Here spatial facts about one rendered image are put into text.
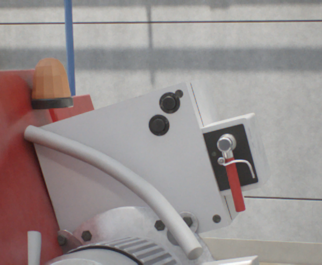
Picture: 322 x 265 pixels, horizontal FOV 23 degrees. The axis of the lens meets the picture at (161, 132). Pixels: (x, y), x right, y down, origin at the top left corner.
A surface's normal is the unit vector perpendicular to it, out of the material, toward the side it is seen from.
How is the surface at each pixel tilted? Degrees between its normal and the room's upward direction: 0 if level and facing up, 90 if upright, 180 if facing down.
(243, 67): 90
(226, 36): 90
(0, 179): 71
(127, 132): 90
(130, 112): 90
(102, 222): 81
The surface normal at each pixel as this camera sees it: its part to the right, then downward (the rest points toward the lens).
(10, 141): 0.91, -0.31
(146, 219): -0.22, -0.07
